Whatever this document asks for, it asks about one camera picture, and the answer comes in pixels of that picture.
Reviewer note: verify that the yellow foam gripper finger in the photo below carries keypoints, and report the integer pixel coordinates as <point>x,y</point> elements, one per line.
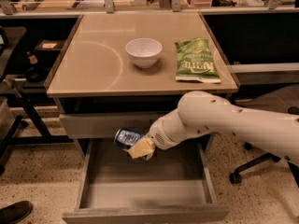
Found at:
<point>143,148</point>

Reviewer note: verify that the blue pepsi can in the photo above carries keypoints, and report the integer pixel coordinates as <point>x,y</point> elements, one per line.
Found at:
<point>126,138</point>

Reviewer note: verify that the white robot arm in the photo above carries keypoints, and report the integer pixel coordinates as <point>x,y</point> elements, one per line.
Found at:
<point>200,113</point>

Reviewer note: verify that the open grey middle drawer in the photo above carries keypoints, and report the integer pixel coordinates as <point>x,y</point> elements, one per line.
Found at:
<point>174,186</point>

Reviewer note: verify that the closed grey top drawer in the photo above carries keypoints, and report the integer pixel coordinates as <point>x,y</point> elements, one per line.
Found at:
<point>106,125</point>

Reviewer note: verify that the grey drawer cabinet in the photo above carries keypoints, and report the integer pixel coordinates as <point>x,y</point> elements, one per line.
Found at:
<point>97,76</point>

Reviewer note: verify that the black office chair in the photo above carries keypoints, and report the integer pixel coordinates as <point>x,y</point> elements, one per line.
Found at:
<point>285,100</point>

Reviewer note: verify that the white ceramic bowl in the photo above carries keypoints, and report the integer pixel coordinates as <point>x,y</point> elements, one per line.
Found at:
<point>144,52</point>

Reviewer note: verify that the green chip bag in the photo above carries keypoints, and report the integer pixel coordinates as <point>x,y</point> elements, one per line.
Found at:
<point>195,62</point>

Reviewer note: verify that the dark bottle with label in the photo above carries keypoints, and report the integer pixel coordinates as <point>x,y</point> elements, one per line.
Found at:
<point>32,58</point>

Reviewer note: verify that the dark brown shoe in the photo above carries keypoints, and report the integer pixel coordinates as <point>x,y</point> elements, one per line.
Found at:
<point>16,212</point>

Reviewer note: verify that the black desk frame left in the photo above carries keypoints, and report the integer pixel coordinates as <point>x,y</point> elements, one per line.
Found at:
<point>10,38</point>

